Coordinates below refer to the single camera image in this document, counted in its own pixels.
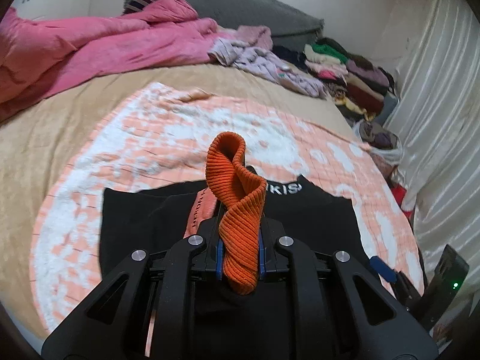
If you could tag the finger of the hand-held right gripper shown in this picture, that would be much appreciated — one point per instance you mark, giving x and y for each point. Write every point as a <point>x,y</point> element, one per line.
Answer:
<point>383,269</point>

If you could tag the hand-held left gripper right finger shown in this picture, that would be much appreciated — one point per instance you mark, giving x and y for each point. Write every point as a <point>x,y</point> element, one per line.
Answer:
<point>261,258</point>

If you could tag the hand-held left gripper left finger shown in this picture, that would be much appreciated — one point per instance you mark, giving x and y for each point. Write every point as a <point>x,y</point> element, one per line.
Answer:
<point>219,260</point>

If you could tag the orange ribbed knit cloth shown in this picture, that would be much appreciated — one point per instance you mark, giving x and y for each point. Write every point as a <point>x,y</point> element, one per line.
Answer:
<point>240,240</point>

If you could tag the black sweater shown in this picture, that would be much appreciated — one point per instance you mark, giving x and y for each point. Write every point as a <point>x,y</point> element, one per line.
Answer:
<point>318,213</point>

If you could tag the plastic bag of clothes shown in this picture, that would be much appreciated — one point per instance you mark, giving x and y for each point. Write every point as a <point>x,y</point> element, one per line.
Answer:
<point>380,138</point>

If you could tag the lavender striped clothes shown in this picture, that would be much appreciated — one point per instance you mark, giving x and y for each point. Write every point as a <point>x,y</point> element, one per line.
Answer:
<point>262,63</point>

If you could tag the pile of folded clothes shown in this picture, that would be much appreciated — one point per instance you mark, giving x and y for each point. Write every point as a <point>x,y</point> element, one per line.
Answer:
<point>356,75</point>

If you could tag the red cloth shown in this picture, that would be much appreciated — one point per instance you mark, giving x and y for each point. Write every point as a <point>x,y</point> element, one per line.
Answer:
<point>400,197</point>

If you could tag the peach white checked blanket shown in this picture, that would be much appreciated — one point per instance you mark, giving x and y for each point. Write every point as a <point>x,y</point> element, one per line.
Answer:
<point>150,150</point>

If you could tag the white curtain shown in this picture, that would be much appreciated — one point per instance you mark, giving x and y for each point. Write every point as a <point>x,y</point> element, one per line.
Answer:
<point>438,101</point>

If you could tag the beige bed sheet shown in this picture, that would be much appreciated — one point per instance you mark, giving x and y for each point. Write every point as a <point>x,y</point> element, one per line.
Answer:
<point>37,131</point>

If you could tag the mauve fuzzy garment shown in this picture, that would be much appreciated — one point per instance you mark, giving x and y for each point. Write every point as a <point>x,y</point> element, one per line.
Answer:
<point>255,35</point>

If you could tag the pink quilt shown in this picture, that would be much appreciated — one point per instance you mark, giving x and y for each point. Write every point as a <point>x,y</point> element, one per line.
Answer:
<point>93,48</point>

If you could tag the grey pillow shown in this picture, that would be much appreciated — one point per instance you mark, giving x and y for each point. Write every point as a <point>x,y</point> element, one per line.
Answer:
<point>243,7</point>

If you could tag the dark striped garment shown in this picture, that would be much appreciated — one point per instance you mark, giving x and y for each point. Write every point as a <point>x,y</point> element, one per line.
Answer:
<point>139,0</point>

